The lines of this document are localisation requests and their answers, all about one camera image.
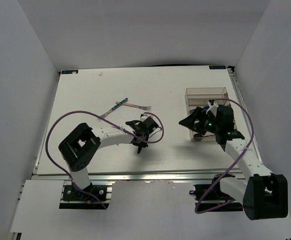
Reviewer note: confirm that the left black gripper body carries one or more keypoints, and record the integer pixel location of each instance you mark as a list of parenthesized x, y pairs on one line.
[(142, 144)]

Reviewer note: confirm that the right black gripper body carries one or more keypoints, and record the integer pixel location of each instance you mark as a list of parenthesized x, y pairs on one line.
[(210, 125)]

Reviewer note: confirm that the black spoon short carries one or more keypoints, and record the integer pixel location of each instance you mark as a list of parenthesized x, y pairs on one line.
[(204, 138)]

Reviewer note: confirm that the pink handled fork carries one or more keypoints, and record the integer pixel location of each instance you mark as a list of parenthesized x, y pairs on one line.
[(144, 108)]

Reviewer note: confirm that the black knife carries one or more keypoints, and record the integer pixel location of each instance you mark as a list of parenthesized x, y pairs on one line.
[(140, 146)]

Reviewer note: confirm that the green handled fork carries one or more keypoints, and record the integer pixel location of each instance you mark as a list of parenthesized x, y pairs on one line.
[(117, 105)]

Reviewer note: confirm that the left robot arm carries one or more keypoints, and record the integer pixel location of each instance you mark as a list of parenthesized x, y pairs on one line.
[(79, 147)]

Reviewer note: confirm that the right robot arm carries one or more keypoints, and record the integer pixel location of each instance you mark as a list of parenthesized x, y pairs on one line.
[(265, 195)]

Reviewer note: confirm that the clear plastic organizer tray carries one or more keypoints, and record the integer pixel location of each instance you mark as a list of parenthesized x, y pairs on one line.
[(199, 97)]

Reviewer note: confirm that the right blue corner label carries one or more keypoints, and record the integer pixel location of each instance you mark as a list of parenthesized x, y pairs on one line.
[(217, 67)]

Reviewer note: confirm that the blue corner label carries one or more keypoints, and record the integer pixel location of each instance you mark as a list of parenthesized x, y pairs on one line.
[(217, 67), (69, 72)]

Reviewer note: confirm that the left blue corner label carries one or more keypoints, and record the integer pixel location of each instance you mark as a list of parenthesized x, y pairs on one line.
[(69, 72)]

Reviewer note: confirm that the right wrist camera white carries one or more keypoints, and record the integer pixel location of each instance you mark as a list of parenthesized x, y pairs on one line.
[(212, 107)]

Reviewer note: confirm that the aluminium table rail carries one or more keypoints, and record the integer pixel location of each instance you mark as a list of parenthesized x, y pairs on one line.
[(148, 176)]

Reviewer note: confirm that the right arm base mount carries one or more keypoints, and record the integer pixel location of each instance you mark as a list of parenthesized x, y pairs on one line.
[(215, 200)]

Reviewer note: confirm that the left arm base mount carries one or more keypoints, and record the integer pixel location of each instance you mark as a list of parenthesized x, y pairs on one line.
[(94, 197)]

